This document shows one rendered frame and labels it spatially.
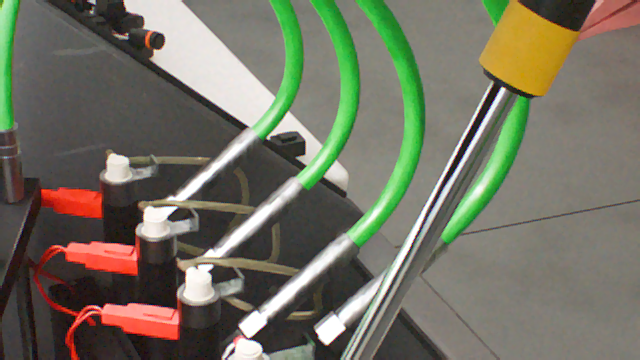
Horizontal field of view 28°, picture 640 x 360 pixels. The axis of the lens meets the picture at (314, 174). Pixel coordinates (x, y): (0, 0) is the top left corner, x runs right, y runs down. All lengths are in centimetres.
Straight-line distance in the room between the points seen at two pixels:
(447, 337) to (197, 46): 52
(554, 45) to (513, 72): 1
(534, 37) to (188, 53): 112
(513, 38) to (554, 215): 270
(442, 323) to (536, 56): 76
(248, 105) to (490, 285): 151
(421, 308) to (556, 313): 163
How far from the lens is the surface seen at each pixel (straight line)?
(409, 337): 109
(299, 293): 87
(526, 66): 32
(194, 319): 84
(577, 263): 287
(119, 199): 97
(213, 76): 137
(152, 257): 90
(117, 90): 102
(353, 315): 79
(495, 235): 292
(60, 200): 99
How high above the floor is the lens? 160
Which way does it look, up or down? 31 degrees down
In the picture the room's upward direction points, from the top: 2 degrees clockwise
